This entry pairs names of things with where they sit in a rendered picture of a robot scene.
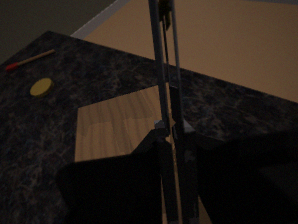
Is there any yellow round disc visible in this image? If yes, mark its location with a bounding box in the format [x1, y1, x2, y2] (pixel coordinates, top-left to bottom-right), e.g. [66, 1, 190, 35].
[30, 79, 54, 98]

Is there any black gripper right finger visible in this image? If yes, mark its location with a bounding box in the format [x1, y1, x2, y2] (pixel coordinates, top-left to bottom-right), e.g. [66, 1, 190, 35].
[196, 128, 298, 224]

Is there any brown wooden board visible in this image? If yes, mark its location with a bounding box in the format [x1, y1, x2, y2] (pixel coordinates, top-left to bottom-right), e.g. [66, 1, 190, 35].
[75, 82, 182, 224]

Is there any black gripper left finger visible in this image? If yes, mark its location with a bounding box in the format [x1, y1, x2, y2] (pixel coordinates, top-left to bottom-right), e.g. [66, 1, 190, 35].
[56, 129, 163, 224]

